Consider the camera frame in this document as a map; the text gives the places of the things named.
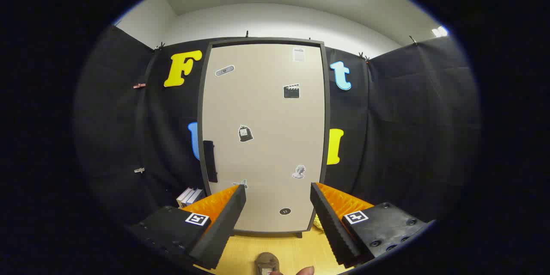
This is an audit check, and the black backdrop cloth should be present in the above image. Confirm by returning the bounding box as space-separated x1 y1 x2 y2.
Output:
73 25 481 241

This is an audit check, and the brown fuzzy shoe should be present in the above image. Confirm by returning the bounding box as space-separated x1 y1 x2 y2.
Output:
256 252 280 275

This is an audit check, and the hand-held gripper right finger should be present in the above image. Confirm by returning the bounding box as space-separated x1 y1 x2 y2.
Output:
309 182 434 268

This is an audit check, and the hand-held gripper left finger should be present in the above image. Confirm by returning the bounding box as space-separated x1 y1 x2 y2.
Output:
128 185 247 270

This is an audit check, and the dark grey shoe cabinet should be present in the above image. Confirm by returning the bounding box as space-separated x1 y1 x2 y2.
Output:
197 37 331 239

